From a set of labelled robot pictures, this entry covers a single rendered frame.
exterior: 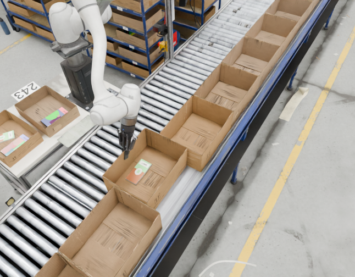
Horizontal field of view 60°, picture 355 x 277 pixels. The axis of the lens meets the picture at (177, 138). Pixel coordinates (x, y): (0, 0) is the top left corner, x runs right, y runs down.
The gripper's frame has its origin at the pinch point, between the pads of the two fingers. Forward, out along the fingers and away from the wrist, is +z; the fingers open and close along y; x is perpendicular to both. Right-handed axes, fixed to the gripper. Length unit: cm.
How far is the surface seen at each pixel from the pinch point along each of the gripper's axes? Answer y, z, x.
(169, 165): -19.8, 8.4, -17.3
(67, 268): -11, 35, 52
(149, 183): -16.7, 14.2, -2.6
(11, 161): 74, 34, 22
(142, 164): -6.2, 9.9, -8.5
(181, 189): -33.8, 13.2, -9.0
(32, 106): 106, 22, -19
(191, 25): 95, -14, -242
